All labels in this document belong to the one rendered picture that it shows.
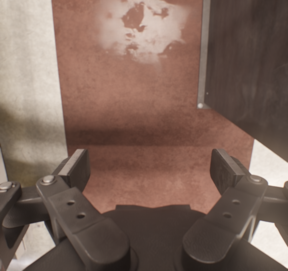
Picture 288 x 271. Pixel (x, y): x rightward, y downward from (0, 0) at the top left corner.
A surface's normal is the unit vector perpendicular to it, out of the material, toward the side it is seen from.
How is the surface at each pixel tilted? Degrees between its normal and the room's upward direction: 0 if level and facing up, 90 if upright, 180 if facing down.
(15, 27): 0
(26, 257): 0
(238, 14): 90
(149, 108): 0
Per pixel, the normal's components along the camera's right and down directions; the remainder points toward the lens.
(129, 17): -0.01, 0.30
